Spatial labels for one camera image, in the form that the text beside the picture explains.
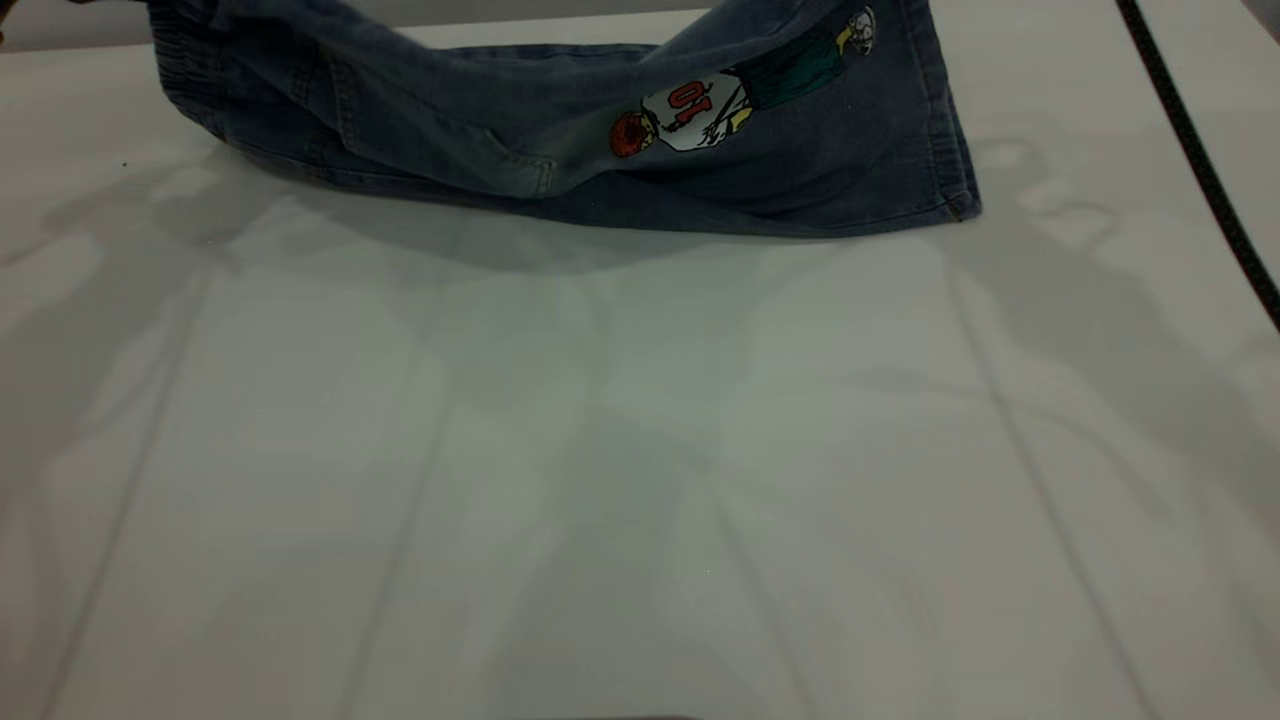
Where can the blue denim pants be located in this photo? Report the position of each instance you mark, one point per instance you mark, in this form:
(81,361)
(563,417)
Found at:
(450,110)

